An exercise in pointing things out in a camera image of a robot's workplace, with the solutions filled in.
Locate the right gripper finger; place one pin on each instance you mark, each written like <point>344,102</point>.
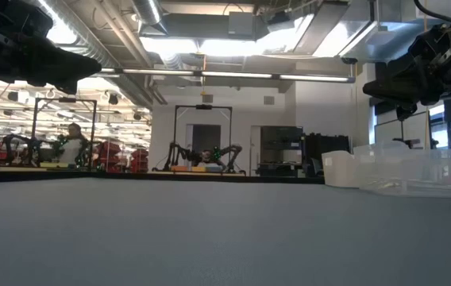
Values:
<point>396,96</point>
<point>392,77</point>

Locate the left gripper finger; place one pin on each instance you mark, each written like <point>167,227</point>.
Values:
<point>58,57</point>
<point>62,75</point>

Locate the black stand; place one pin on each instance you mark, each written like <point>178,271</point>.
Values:
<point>406,142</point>

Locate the person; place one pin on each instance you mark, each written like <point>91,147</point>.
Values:
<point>70,149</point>

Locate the clear plastic bin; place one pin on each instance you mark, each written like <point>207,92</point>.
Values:
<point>400,171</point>

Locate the black equipment cabinet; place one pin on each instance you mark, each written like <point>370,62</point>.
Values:
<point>328,151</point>

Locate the red storage shelves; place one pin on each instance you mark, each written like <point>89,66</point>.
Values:
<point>108,150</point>

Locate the white plastic bin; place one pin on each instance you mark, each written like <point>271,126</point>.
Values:
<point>338,171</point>

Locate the black computer monitor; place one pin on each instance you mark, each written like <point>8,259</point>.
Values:
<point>283,138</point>

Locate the long ceiling light strip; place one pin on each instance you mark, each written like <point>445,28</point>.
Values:
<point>237,74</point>

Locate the grey ceiling unit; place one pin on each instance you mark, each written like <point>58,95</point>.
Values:
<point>245,24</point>

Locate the black background station frame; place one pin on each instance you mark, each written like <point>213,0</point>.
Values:
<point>203,107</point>
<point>63,99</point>

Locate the silver ventilation duct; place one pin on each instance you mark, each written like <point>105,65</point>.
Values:
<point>148,10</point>

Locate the square wall vent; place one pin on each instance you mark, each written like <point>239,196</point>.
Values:
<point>207,99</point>
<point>269,100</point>

